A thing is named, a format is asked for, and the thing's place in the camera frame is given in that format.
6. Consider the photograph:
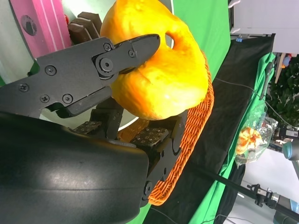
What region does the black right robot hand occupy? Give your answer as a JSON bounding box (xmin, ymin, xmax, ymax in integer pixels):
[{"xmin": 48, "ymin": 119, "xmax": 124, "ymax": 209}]
[{"xmin": 0, "ymin": 34, "xmax": 185, "ymax": 224}]

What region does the grey-green round bowl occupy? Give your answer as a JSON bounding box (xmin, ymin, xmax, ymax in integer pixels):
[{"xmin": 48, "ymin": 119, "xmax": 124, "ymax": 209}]
[{"xmin": 0, "ymin": 0, "xmax": 174, "ymax": 132}]

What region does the ring-shaped golden bread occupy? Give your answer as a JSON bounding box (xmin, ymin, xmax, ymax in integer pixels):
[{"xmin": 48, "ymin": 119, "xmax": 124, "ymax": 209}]
[{"xmin": 100, "ymin": 0, "xmax": 209, "ymax": 121}]

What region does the orange wicker basket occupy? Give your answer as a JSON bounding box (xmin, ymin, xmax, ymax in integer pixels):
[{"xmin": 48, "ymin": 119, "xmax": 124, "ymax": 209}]
[{"xmin": 118, "ymin": 50, "xmax": 215, "ymax": 206}]

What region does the brown chocolate cake slice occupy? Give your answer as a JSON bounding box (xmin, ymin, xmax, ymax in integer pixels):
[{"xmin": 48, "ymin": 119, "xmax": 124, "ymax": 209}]
[{"xmin": 67, "ymin": 11, "xmax": 101, "ymax": 47}]

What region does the salmon cake with round hole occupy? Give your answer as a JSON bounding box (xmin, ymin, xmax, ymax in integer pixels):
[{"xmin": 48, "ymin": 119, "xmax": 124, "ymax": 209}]
[{"xmin": 9, "ymin": 0, "xmax": 72, "ymax": 58}]

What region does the black stand pole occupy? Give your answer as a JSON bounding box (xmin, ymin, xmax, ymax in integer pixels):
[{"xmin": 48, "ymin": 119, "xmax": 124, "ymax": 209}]
[{"xmin": 193, "ymin": 166, "xmax": 299, "ymax": 221}]

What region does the black backdrop curtain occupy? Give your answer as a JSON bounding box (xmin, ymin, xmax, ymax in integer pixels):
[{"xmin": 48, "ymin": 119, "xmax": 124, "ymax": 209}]
[{"xmin": 143, "ymin": 32, "xmax": 277, "ymax": 224}]

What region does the clear bag of food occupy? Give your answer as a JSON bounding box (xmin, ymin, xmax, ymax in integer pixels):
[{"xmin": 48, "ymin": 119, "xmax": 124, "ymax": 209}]
[{"xmin": 234, "ymin": 102, "xmax": 279, "ymax": 168}]

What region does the white table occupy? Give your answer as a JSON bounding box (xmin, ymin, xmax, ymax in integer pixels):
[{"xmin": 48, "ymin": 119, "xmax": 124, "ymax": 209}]
[{"xmin": 233, "ymin": 149, "xmax": 299, "ymax": 224}]

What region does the green hanging cloth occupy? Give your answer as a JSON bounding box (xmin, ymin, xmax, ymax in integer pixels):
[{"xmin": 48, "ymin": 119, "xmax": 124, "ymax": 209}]
[{"xmin": 188, "ymin": 52, "xmax": 277, "ymax": 224}]

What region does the green leafy plant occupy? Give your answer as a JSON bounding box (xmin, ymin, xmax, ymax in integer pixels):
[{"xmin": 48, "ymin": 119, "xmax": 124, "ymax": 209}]
[{"xmin": 266, "ymin": 55, "xmax": 299, "ymax": 128}]

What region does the thin grey cable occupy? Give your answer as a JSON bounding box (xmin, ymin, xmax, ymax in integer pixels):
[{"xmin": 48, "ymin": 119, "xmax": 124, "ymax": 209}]
[{"xmin": 214, "ymin": 77, "xmax": 299, "ymax": 128}]

